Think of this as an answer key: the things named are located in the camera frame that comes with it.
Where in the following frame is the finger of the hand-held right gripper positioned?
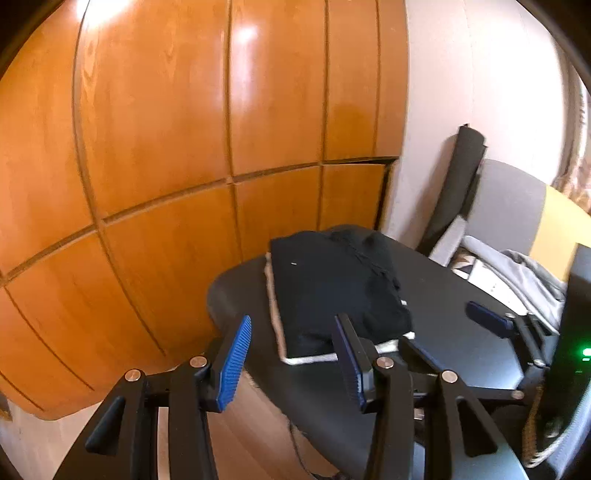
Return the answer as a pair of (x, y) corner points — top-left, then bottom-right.
(465, 301), (555, 370)
(399, 338), (527, 402)

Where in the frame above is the patterned curtain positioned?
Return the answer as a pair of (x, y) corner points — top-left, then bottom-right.
(551, 69), (591, 204)

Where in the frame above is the black cable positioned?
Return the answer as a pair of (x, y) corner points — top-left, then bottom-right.
(287, 418), (345, 478)

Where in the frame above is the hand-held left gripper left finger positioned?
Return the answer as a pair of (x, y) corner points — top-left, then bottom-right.
(53, 315), (252, 480)

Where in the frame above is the white knit sweater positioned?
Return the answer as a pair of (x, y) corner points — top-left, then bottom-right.
(264, 251), (416, 366)

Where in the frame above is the black sweater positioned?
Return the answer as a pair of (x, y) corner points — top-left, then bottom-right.
(269, 229), (413, 358)

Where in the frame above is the white printed cloth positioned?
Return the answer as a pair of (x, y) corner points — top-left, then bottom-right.
(450, 247), (509, 296)

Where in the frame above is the grey yellow blue padded panel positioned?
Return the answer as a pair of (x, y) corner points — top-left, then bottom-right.
(429, 159), (591, 282)

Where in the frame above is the black rolled mat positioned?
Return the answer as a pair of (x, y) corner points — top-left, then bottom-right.
(416, 124), (488, 257)

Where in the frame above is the grey garment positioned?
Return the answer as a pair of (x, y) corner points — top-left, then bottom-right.
(462, 235), (568, 328)

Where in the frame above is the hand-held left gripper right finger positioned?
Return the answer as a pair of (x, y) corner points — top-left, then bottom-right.
(332, 314), (527, 480)

